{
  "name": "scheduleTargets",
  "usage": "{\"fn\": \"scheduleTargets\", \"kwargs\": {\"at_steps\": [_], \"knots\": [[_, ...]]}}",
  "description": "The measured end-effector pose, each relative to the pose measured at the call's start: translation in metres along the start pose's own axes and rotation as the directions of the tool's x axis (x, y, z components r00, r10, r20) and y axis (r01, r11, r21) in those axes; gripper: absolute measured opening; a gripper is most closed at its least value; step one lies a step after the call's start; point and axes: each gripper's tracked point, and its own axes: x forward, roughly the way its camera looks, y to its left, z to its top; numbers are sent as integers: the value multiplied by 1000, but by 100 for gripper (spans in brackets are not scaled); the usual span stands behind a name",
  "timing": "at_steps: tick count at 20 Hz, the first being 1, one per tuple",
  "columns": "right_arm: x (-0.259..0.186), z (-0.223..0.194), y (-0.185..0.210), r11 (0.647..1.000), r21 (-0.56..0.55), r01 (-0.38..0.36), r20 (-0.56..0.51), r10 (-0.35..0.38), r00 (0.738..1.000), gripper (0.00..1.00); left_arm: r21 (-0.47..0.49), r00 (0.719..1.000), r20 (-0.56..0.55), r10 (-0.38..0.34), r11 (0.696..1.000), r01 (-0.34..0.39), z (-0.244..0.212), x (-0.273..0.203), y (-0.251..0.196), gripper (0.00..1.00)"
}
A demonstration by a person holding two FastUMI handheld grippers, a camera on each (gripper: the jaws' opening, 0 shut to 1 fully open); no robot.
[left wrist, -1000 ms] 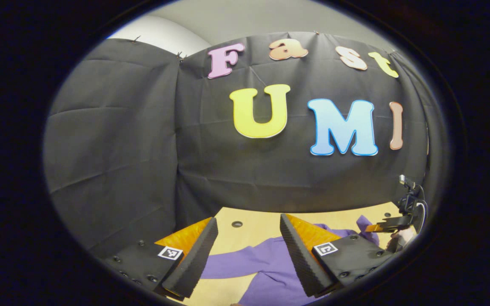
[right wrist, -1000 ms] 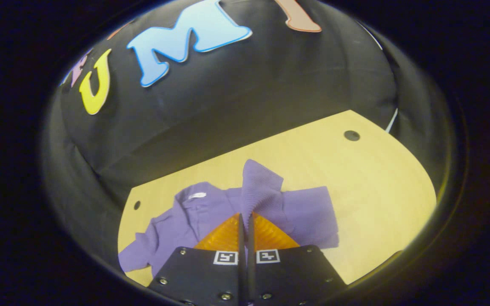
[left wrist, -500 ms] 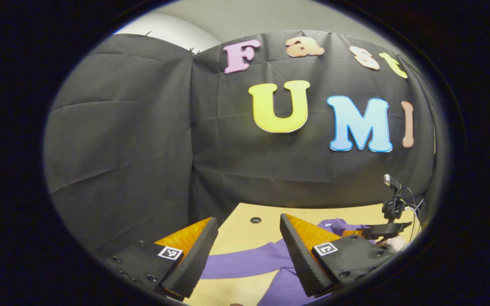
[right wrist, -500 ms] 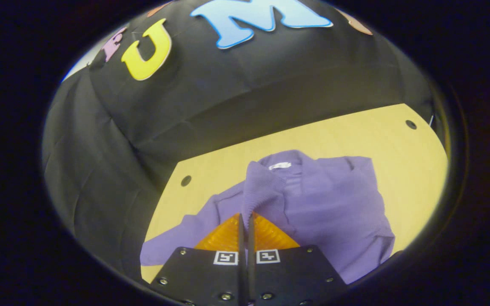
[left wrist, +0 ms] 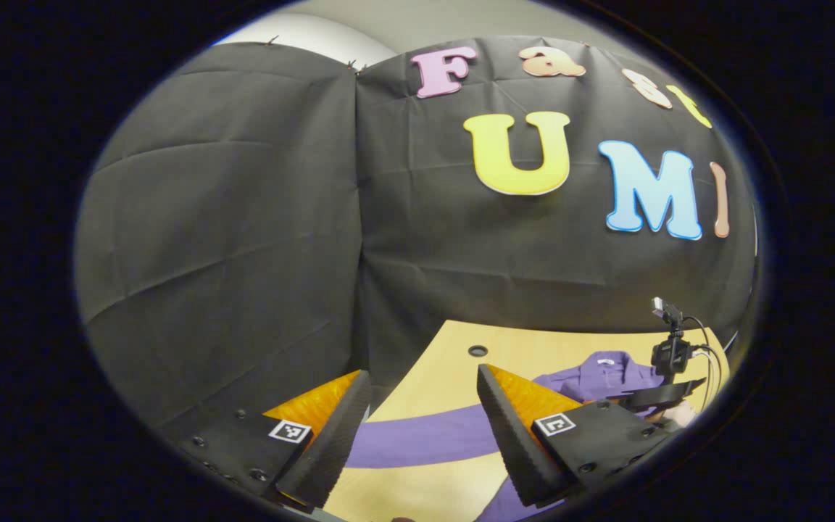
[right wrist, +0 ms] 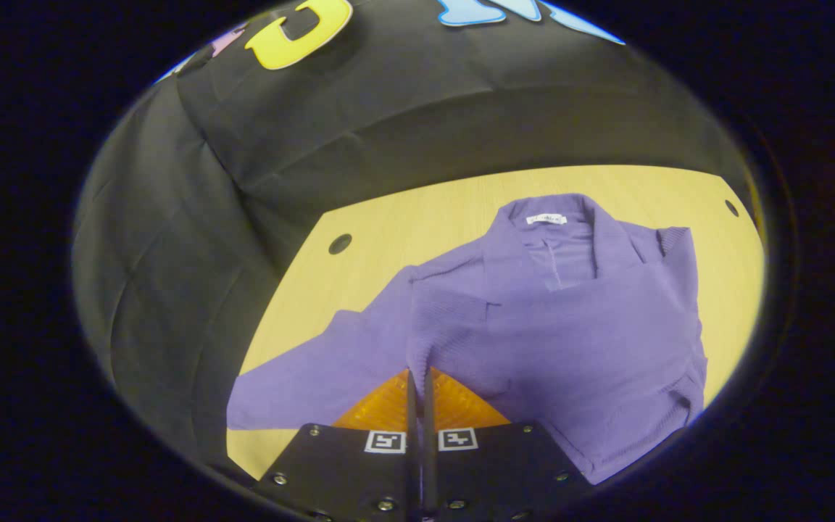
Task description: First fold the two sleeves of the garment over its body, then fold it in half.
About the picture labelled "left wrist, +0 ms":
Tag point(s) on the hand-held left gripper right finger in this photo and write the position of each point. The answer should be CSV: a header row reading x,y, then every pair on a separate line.
x,y
515,442

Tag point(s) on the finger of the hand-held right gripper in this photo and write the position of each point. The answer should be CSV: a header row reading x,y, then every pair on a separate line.
x,y
657,396

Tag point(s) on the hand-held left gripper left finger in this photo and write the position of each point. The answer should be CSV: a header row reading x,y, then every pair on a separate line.
x,y
330,449

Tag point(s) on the purple shirt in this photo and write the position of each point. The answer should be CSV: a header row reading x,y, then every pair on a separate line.
x,y
425,438

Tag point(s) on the black backdrop cloth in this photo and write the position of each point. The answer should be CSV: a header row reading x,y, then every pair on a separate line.
x,y
243,217

